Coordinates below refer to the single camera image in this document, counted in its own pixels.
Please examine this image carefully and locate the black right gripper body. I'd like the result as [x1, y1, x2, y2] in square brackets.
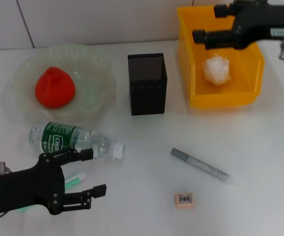
[231, 0, 284, 50]

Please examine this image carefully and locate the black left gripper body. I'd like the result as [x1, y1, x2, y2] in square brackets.
[0, 152, 67, 216]

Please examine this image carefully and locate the green pen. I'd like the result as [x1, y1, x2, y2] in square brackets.
[17, 172, 87, 213]

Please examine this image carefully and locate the clear green-label water bottle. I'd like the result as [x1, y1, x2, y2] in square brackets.
[28, 121, 126, 161]

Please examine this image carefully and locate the white paper ball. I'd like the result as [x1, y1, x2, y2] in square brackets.
[202, 55, 232, 86]

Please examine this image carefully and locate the orange fruit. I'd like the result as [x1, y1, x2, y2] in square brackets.
[34, 66, 77, 109]

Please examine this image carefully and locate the green glass fruit plate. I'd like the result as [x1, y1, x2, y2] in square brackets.
[10, 43, 118, 121]

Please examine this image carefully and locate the black mesh pen holder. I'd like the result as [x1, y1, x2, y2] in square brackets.
[127, 52, 169, 116]

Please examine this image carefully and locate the beige eraser with barcode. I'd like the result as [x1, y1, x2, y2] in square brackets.
[174, 192, 196, 209]

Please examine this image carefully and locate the grey marker pen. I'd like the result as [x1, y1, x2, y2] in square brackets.
[170, 147, 230, 182]

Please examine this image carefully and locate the yellow plastic bin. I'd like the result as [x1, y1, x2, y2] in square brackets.
[177, 4, 266, 109]

